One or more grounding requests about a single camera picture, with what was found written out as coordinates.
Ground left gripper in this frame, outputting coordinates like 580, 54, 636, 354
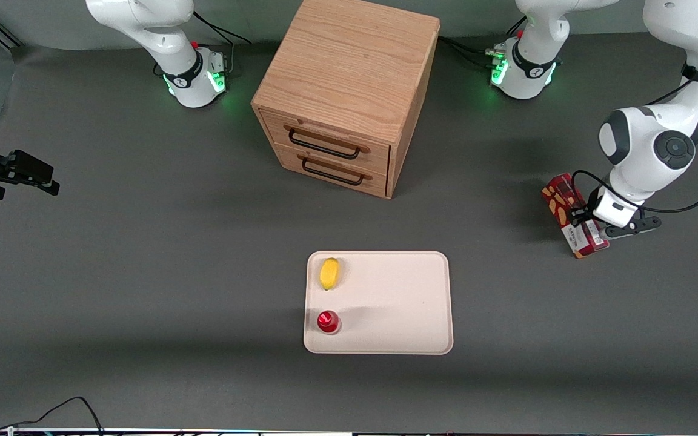
570, 187, 639, 228

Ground red cookie box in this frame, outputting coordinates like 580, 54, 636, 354
541, 173, 611, 259

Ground beige plastic tray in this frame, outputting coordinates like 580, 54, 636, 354
304, 251, 454, 355

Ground grey table mat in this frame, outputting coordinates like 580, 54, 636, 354
0, 24, 698, 432

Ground wooden drawer front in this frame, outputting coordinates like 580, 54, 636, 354
273, 144, 388, 198
259, 109, 392, 176

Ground yellow lemon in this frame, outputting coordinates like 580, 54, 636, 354
319, 257, 341, 291

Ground wooden drawer cabinet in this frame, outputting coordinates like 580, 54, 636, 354
251, 0, 441, 200

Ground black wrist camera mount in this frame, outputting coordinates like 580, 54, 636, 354
605, 212, 663, 239

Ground aluminium frame rail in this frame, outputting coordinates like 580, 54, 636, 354
0, 5, 24, 50

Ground black left arm base cables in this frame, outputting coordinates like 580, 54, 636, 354
438, 16, 528, 68

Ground black arm base cables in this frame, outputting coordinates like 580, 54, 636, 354
438, 16, 528, 68
193, 10, 253, 74

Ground black loose cable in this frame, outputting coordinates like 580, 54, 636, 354
0, 396, 105, 436

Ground black right arm base cables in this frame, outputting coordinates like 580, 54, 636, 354
193, 10, 253, 74

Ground black drawer handle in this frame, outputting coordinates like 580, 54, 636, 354
299, 154, 373, 187
287, 124, 371, 161

